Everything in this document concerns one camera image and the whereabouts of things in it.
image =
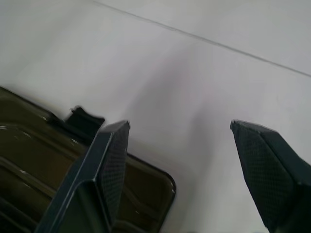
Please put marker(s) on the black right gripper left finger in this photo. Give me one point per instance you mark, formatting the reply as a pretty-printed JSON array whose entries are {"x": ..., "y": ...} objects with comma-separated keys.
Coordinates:
[{"x": 97, "y": 174}]

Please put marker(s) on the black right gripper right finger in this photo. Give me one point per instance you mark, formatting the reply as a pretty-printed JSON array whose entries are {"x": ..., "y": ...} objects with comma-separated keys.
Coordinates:
[{"x": 269, "y": 170}]

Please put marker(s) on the dark green screwdriver bit case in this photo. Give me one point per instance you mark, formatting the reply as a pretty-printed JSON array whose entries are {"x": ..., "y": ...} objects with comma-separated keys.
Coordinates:
[{"x": 31, "y": 155}]

